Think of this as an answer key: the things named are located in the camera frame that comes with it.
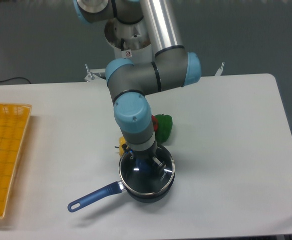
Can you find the green bell pepper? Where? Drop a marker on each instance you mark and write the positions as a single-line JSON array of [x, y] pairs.
[[165, 123]]

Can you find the red bell pepper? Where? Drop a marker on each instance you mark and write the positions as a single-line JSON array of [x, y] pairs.
[[155, 123]]

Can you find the yellow bell pepper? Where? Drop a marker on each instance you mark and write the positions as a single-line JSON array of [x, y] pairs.
[[122, 141]]

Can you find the blue handled saucepan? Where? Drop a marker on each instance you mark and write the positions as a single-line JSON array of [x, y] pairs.
[[114, 188]]

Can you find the glass lid with blue knob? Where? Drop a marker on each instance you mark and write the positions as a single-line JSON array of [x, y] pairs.
[[135, 174]]

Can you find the yellow woven basket tray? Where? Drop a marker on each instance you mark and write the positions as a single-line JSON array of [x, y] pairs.
[[14, 118]]

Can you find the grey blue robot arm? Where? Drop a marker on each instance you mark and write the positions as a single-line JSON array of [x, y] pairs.
[[129, 83]]

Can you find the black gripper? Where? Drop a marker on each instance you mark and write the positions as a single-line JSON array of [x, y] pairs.
[[140, 152]]

